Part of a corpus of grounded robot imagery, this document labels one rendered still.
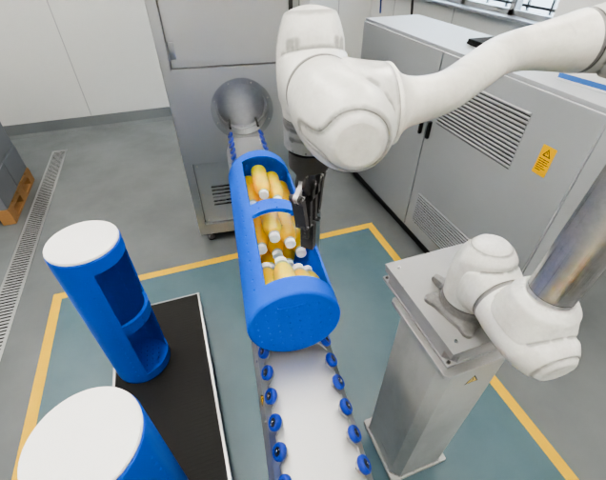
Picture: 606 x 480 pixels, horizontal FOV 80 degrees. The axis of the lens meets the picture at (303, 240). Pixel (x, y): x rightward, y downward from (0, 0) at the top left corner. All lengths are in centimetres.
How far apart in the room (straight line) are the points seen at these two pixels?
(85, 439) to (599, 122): 207
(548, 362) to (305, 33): 82
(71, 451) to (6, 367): 180
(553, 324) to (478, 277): 21
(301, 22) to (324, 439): 98
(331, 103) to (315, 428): 92
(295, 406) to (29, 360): 202
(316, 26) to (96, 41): 495
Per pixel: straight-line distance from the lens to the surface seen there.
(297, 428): 114
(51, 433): 119
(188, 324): 238
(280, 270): 112
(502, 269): 106
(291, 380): 120
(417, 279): 131
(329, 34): 56
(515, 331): 98
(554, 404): 259
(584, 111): 199
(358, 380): 227
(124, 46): 542
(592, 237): 86
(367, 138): 40
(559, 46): 77
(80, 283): 167
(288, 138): 63
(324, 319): 112
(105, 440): 112
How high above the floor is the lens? 198
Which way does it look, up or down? 41 degrees down
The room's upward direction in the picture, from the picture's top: straight up
